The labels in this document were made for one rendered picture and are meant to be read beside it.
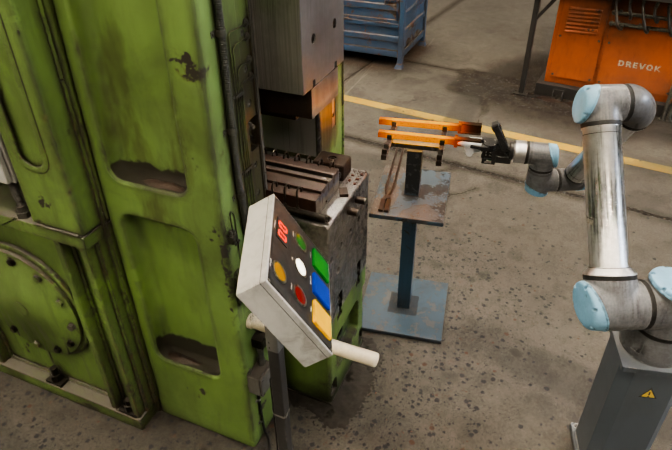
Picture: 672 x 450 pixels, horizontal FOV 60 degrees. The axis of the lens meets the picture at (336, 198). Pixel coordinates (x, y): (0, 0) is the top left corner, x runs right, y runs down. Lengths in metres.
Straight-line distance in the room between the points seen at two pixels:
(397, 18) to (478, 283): 3.07
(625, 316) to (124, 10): 1.60
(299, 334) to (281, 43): 0.77
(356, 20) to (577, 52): 1.97
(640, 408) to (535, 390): 0.59
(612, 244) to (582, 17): 3.41
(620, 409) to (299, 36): 1.56
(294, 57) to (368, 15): 4.03
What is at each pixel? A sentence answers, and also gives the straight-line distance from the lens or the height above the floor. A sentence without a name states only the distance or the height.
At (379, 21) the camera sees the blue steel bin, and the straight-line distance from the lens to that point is 5.57.
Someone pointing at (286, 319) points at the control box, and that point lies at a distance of 1.32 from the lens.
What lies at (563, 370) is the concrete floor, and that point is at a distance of 2.79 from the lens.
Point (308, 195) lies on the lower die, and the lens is 1.90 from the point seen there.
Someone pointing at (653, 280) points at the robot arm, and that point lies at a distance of 1.95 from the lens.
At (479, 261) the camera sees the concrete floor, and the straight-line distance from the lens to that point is 3.23.
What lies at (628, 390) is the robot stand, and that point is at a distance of 2.14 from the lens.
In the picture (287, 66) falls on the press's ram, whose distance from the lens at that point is 1.63.
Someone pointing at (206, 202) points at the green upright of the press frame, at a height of 1.13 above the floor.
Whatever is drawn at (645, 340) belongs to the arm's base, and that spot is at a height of 0.67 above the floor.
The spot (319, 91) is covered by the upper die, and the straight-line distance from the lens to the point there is 1.74.
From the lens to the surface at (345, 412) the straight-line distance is 2.49.
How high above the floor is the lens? 2.02
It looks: 34 degrees down
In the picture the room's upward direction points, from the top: 1 degrees counter-clockwise
